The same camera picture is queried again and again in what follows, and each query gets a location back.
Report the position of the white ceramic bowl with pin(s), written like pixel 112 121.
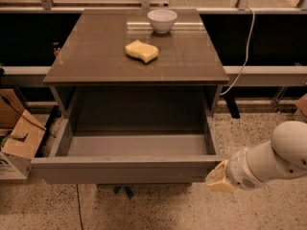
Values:
pixel 162 20

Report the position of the cardboard box left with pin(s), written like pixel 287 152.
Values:
pixel 21 135

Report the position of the cardboard box right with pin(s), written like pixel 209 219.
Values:
pixel 301 109

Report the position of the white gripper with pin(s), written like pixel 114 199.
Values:
pixel 242 171

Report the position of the grey drawer cabinet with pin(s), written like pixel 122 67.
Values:
pixel 99 87

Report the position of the grey top drawer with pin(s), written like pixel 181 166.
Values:
pixel 96 157

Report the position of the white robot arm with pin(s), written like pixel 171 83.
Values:
pixel 283 157

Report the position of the cardboard box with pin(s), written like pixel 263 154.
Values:
pixel 301 109
pixel 21 135

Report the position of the yellow sponge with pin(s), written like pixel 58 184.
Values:
pixel 140 50

